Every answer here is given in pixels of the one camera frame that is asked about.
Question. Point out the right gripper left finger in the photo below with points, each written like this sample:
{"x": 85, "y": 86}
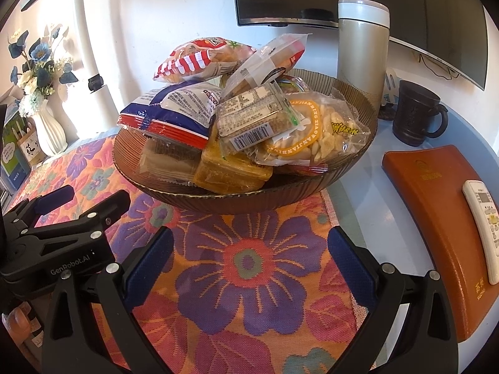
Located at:
{"x": 73, "y": 342}

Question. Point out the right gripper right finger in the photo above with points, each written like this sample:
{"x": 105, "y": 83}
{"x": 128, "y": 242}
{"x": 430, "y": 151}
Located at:
{"x": 427, "y": 342}

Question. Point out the orange cake packet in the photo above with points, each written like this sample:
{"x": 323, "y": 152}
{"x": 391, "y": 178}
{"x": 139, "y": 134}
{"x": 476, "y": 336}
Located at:
{"x": 228, "y": 174}

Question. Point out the blue red white snack bag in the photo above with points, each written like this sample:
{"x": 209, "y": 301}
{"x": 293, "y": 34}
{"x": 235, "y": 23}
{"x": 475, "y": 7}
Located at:
{"x": 179, "y": 112}

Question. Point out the yellow ring cracker packet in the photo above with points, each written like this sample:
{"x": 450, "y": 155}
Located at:
{"x": 328, "y": 127}

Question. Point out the red striped snack bag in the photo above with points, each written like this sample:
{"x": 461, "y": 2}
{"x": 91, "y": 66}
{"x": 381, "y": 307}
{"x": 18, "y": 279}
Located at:
{"x": 202, "y": 59}

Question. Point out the barcode label clear packet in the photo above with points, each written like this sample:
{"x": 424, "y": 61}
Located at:
{"x": 253, "y": 117}

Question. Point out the red white bread packet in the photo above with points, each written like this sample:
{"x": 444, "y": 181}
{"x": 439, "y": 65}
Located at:
{"x": 267, "y": 64}

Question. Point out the person's left hand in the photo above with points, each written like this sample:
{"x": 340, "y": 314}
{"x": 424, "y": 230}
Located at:
{"x": 18, "y": 325}

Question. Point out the blue green book stack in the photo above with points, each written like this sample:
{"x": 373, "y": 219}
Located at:
{"x": 14, "y": 166}

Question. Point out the white ribbed vase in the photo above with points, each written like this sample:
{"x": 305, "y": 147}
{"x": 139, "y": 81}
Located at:
{"x": 50, "y": 133}

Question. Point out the small calligraphy pen holder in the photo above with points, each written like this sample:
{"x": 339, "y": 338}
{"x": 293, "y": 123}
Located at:
{"x": 30, "y": 147}

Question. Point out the brown glass snack bowl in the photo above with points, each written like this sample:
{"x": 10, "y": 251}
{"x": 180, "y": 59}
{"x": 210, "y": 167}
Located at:
{"x": 288, "y": 184}

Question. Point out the white remote control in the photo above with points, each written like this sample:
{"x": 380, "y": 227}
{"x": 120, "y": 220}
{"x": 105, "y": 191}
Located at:
{"x": 485, "y": 216}

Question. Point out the orange leather tissue box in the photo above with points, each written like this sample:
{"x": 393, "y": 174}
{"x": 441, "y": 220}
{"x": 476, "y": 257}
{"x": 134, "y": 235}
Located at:
{"x": 431, "y": 184}

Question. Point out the floral orange table mat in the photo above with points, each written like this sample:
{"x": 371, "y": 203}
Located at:
{"x": 246, "y": 293}

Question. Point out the blue white flower bouquet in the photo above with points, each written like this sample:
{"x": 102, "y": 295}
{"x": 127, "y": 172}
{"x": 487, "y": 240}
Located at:
{"x": 47, "y": 65}

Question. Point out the black ceramic mug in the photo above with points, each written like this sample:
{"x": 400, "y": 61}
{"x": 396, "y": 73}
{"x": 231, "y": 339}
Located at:
{"x": 417, "y": 106}

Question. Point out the gold white thermos bottle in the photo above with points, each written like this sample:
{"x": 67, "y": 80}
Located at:
{"x": 364, "y": 30}

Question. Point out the black wall television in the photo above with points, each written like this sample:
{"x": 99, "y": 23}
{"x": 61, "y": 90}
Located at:
{"x": 453, "y": 32}

